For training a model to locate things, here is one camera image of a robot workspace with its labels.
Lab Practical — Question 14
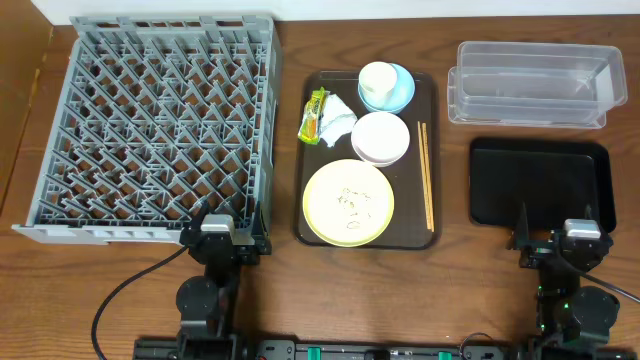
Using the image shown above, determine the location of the light blue bowl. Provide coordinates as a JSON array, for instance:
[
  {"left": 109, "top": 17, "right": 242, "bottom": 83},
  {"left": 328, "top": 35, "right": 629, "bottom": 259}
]
[{"left": 358, "top": 63, "right": 416, "bottom": 114}]

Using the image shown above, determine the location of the cream plastic cup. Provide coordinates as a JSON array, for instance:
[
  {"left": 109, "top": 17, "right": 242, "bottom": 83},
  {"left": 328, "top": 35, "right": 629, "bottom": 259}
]
[{"left": 358, "top": 61, "right": 398, "bottom": 108}]

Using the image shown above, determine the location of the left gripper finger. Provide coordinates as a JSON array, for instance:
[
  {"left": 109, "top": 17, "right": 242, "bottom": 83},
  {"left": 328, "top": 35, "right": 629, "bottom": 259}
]
[
  {"left": 251, "top": 201, "right": 265, "bottom": 239},
  {"left": 185, "top": 201, "right": 209, "bottom": 233}
]

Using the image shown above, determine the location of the wooden chopstick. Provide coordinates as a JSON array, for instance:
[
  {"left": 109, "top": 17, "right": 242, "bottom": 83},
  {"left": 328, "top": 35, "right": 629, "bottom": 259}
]
[
  {"left": 421, "top": 123, "right": 435, "bottom": 232},
  {"left": 417, "top": 122, "right": 432, "bottom": 232}
]

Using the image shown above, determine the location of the right wooden chopstick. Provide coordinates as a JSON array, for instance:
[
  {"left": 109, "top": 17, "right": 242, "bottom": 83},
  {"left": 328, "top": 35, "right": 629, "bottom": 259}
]
[{"left": 421, "top": 123, "right": 435, "bottom": 232}]

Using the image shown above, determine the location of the yellow plate with food scraps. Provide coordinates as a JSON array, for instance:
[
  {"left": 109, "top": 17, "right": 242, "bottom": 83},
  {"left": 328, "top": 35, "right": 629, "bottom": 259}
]
[{"left": 302, "top": 159, "right": 395, "bottom": 248}]

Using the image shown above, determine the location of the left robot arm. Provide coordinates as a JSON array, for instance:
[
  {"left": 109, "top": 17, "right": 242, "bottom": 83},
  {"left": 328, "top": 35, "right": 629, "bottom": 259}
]
[{"left": 176, "top": 204, "right": 271, "bottom": 360}]

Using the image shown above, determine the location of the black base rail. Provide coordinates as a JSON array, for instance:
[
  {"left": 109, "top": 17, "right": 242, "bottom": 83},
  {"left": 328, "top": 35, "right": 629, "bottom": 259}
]
[{"left": 132, "top": 336, "right": 640, "bottom": 360}]

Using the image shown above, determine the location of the black tray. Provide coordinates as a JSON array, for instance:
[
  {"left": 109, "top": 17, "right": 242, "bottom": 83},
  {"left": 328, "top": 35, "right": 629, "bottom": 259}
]
[{"left": 469, "top": 138, "right": 617, "bottom": 233}]

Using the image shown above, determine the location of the clear plastic bin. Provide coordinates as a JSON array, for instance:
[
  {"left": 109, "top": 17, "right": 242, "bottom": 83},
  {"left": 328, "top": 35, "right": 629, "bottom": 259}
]
[{"left": 447, "top": 41, "right": 628, "bottom": 129}]

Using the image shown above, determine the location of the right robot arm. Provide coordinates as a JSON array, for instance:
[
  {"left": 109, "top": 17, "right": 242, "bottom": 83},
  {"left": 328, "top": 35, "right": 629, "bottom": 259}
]
[{"left": 510, "top": 205, "right": 620, "bottom": 359}]

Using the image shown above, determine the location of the left wooden chopstick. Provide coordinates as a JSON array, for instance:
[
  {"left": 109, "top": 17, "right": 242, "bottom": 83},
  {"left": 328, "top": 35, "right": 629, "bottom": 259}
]
[{"left": 417, "top": 122, "right": 432, "bottom": 232}]

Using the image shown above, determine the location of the grey plastic dish rack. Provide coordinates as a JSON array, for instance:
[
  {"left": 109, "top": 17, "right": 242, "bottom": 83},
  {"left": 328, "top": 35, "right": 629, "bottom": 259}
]
[{"left": 18, "top": 15, "right": 282, "bottom": 245}]

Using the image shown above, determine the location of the green yellow snack wrapper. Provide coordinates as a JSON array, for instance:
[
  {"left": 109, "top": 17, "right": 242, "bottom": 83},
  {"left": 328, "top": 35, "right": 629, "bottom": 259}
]
[{"left": 298, "top": 87, "right": 329, "bottom": 145}]

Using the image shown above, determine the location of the white tissue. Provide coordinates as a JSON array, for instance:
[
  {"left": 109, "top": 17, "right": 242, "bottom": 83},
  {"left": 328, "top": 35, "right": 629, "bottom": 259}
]
[{"left": 319, "top": 94, "right": 358, "bottom": 147}]

